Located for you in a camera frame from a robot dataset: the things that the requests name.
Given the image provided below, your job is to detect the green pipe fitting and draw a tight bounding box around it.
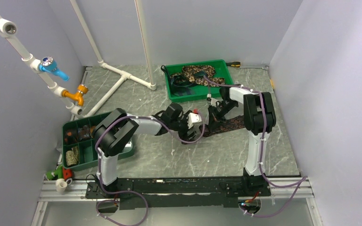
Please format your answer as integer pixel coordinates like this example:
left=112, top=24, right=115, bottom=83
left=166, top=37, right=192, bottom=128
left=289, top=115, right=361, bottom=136
left=45, top=165, right=64, bottom=180

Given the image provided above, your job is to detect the blue faucet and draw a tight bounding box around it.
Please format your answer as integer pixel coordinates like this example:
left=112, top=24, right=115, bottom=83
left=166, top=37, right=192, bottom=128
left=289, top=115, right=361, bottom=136
left=38, top=56, right=69, bottom=81

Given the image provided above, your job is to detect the white pipe fitting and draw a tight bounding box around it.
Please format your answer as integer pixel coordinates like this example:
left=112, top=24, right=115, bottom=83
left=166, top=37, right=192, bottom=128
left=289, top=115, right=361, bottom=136
left=55, top=178, right=68, bottom=194

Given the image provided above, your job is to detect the olive rolled tie in organizer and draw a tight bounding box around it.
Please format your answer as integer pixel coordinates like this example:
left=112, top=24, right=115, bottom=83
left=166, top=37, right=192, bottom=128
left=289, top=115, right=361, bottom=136
left=65, top=146, right=80, bottom=167

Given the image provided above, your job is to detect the dark blue tie in tray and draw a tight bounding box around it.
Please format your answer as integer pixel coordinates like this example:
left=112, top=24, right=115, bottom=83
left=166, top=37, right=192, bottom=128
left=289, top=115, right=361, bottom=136
left=160, top=65, right=212, bottom=97

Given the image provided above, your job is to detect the dark orange patterned tie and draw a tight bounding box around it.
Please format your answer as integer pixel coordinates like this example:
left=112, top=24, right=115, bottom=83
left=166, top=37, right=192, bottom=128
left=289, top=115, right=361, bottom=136
left=203, top=115, right=245, bottom=137

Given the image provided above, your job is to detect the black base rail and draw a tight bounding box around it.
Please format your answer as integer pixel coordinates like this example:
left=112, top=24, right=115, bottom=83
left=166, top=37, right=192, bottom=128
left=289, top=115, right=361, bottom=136
left=85, top=175, right=271, bottom=210

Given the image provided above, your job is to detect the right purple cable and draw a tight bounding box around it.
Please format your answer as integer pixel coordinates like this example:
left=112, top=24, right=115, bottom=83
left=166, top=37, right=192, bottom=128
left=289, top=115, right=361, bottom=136
left=203, top=76, right=308, bottom=218

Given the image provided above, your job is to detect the silver wrench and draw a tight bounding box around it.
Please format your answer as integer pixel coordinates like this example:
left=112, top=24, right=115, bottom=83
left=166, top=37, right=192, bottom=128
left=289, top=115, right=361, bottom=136
left=239, top=65, right=270, bottom=71

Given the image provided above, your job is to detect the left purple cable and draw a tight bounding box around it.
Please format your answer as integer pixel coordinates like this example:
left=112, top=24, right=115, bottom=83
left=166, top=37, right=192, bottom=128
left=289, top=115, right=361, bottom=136
left=95, top=112, right=206, bottom=226

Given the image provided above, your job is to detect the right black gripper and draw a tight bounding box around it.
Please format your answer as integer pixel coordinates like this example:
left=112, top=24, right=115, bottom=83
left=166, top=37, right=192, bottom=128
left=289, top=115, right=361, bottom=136
left=207, top=100, right=238, bottom=133

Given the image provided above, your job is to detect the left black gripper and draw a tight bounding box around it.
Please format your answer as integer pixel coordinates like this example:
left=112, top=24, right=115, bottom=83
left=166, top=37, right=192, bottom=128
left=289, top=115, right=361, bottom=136
left=170, top=111, right=197, bottom=144

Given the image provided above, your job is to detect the green tray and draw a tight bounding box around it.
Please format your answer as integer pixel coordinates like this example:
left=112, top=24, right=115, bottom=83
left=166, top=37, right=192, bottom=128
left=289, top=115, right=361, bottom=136
left=163, top=59, right=233, bottom=103

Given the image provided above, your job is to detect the white PVC pipe frame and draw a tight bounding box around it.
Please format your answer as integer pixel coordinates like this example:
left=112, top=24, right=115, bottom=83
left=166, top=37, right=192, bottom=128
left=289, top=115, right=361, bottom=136
left=0, top=0, right=157, bottom=118

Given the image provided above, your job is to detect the aluminium frame rail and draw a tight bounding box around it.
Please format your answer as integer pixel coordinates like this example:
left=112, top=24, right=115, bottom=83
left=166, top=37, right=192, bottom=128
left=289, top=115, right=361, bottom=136
left=38, top=176, right=315, bottom=202

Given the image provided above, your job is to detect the orange faucet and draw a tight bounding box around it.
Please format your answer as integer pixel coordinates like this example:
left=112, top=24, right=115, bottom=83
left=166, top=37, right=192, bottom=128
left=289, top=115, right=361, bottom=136
left=61, top=84, right=89, bottom=106

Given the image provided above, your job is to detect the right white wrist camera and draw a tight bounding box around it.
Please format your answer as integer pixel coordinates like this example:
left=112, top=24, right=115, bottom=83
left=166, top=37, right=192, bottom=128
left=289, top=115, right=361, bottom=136
left=206, top=93, right=220, bottom=107

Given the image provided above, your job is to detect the green compartment organizer box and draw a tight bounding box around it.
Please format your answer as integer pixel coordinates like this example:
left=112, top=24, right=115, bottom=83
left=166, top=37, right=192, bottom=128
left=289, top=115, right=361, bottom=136
left=62, top=109, right=136, bottom=172

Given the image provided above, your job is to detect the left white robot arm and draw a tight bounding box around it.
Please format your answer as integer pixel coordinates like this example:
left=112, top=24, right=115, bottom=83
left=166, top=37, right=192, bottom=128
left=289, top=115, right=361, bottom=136
left=92, top=103, right=202, bottom=198

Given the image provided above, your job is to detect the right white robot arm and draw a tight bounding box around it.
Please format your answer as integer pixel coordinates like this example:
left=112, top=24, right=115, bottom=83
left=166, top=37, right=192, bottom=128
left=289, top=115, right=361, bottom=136
left=206, top=86, right=276, bottom=195

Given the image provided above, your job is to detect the red pipe fitting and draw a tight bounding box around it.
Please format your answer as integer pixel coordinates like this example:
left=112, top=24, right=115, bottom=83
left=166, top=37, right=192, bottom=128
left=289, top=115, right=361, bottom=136
left=62, top=168, right=73, bottom=181

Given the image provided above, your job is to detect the yellow black screwdriver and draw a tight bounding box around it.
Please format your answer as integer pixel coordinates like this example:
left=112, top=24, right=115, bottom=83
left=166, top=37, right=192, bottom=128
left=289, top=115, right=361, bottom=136
left=226, top=61, right=241, bottom=68

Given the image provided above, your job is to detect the brown floral tie in tray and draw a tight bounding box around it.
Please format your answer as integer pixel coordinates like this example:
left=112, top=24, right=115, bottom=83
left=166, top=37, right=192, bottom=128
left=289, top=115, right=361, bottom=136
left=170, top=65, right=225, bottom=88

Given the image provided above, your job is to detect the purple cable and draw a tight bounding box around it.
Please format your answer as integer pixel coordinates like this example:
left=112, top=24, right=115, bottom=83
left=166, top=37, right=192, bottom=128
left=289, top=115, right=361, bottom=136
left=203, top=76, right=308, bottom=218
left=95, top=112, right=206, bottom=226

